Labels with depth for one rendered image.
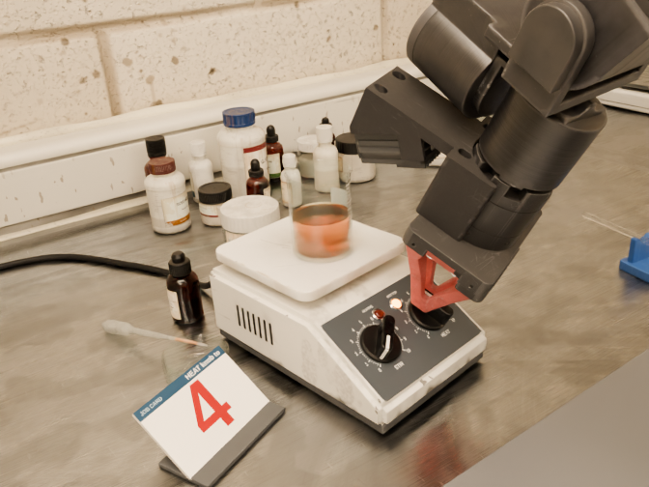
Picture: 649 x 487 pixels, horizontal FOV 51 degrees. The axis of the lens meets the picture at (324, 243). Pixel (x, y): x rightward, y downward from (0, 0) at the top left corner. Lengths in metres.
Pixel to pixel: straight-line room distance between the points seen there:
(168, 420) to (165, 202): 0.38
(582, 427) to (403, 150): 0.21
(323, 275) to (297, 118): 0.52
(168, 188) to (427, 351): 0.41
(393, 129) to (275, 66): 0.60
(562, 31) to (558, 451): 0.25
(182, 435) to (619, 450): 0.28
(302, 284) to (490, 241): 0.15
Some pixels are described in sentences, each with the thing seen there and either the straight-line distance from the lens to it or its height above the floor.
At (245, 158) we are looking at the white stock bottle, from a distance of 0.88.
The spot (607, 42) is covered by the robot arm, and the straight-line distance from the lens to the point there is 0.35.
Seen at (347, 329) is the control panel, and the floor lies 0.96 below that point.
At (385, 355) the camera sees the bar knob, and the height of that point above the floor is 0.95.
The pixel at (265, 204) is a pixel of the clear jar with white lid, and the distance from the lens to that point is 0.68.
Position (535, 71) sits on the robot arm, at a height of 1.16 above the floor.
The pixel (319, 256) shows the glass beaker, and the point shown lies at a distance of 0.53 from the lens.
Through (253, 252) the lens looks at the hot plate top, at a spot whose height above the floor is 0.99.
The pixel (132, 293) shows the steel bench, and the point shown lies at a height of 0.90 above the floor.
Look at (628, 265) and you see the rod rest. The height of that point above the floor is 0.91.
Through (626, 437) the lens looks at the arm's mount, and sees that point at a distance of 0.47.
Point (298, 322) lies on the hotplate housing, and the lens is 0.51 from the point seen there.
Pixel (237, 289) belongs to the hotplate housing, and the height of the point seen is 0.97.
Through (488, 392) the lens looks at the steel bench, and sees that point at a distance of 0.55.
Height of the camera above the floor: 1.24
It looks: 26 degrees down
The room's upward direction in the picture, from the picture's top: 4 degrees counter-clockwise
